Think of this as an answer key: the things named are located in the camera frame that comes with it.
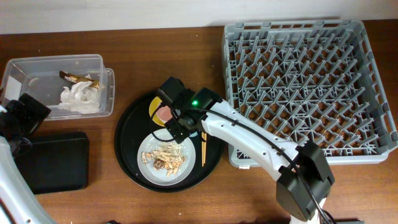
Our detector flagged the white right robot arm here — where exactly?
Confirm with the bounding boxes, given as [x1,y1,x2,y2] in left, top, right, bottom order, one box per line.
[156,77,335,223]

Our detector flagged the grey plate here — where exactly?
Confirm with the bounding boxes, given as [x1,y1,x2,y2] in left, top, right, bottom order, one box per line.
[137,129,196,186]

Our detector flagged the white tissue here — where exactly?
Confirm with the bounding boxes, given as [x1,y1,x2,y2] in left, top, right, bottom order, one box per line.
[58,75,100,114]

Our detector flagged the yellow bowl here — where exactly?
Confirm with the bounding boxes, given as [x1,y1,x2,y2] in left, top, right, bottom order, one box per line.
[149,96,164,127]

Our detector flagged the grey dishwasher rack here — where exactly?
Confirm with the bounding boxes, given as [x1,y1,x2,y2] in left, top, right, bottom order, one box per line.
[221,20,397,165]

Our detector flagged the round black tray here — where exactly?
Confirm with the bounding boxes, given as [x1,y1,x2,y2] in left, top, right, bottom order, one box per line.
[114,91,226,193]

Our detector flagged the food scraps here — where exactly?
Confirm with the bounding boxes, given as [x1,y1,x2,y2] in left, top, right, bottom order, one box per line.
[141,142,186,177]

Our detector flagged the light blue cup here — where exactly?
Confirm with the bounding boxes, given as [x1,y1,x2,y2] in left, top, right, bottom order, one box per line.
[189,131,198,138]

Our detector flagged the clear plastic waste bin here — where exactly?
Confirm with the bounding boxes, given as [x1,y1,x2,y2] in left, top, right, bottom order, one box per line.
[1,54,115,121]

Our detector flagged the wooden chopstick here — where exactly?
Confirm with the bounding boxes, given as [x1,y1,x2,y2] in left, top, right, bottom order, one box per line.
[203,133,208,155]
[201,132,206,167]

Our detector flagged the pink cup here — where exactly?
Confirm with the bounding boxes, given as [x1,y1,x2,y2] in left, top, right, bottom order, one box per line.
[156,106,172,123]

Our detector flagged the gold coffee sachet wrapper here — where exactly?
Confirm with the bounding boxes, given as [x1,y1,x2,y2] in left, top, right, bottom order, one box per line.
[59,71,100,89]

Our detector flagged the black rectangular waste bin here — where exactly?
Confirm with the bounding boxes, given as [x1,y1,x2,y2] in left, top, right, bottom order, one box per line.
[14,132,90,194]

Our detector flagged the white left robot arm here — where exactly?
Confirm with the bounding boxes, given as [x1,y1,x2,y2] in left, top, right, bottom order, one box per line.
[1,93,55,223]

